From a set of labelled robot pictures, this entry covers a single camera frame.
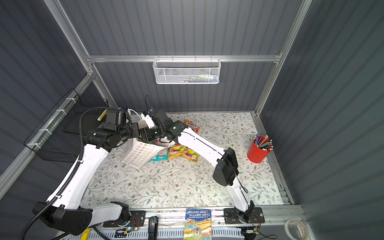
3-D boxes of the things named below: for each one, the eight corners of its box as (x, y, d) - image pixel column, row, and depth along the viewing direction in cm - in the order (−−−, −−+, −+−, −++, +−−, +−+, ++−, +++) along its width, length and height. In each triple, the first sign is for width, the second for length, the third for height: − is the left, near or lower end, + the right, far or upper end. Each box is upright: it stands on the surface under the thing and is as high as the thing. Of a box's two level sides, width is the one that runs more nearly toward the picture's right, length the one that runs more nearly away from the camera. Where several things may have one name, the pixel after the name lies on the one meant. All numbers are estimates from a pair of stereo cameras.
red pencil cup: (249, 165, 94) (257, 152, 81) (245, 149, 101) (252, 135, 89) (265, 165, 94) (276, 152, 81) (260, 149, 101) (269, 135, 89)
